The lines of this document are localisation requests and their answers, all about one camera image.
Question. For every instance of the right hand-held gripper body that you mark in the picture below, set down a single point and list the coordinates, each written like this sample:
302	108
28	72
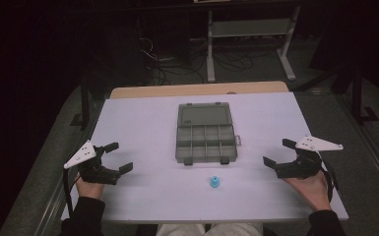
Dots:
303	167

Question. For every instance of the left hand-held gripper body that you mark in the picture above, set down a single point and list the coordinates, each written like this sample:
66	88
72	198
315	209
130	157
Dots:
93	172

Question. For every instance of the small blue plastic part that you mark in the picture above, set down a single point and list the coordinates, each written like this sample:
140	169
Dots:
214	182

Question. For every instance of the grey clear plastic compartment box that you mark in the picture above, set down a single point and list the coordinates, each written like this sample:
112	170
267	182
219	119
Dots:
203	115

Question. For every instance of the person's left hand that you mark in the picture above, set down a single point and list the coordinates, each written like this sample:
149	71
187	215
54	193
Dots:
90	189

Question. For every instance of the person's right hand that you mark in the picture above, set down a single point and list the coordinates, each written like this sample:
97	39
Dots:
311	191

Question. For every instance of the black metal stand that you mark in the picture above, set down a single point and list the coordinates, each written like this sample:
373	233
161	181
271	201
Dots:
85	105
357	95

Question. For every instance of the white metal desk frame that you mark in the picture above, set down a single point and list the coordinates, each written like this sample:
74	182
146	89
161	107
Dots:
249	28

